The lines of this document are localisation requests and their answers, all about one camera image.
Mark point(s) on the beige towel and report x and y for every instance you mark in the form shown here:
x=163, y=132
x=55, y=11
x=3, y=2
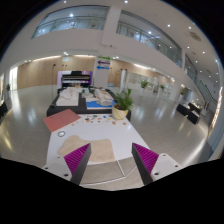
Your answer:
x=101, y=150

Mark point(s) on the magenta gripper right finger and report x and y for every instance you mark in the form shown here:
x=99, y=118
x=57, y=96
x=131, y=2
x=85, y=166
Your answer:
x=145, y=160

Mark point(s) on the black bench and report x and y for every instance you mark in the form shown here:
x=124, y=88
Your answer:
x=191, y=111

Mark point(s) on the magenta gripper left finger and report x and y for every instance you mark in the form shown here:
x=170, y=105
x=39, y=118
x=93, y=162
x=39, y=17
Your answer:
x=77, y=161

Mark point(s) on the red paper sheet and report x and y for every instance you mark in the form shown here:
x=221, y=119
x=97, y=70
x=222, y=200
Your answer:
x=61, y=119

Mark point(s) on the white architectural model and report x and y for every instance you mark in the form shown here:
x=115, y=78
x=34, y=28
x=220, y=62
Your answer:
x=68, y=97

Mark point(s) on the blue board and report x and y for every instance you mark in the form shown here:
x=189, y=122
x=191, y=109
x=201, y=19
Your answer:
x=96, y=105

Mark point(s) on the potted green plant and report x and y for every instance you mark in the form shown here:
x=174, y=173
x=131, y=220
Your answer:
x=123, y=104

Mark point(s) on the black display table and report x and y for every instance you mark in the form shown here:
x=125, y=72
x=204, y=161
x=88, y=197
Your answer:
x=81, y=108

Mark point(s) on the black piano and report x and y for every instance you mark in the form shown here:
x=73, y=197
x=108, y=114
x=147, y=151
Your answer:
x=76, y=77

